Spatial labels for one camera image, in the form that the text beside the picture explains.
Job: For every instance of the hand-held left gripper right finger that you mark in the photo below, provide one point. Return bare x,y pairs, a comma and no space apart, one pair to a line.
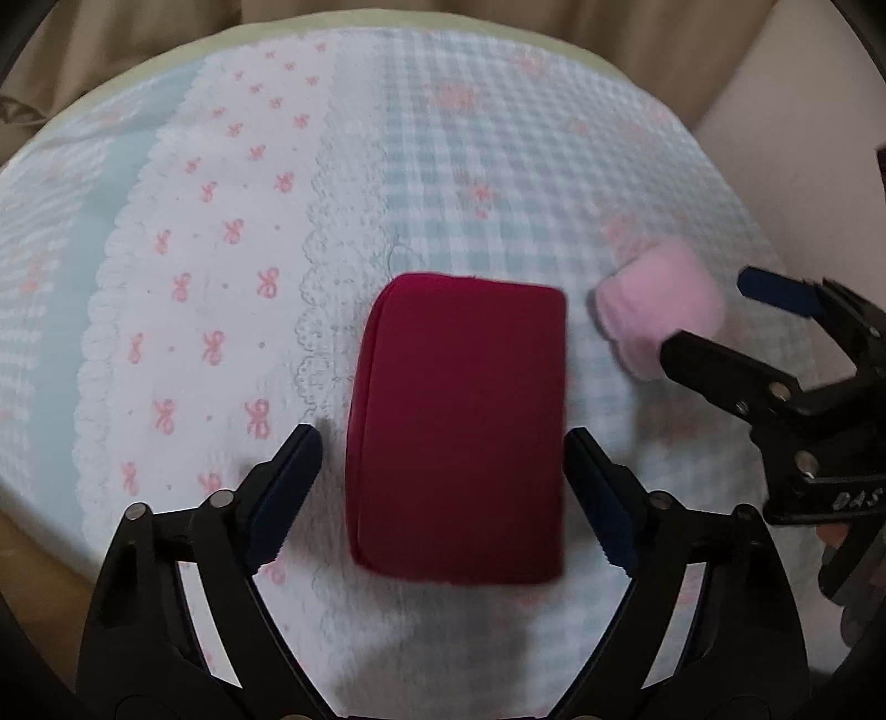
603,498

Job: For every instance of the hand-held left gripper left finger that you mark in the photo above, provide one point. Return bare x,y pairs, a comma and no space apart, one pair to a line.
287,495

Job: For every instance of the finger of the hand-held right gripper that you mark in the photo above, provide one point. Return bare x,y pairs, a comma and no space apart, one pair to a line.
775,291
720,370

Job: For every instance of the light pink cloth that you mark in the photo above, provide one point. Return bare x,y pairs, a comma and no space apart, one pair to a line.
657,304

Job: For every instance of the magenta fabric pouch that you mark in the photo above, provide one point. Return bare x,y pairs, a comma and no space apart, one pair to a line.
457,429

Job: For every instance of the blue checked printed blanket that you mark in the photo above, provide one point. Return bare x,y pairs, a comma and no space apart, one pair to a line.
228,277

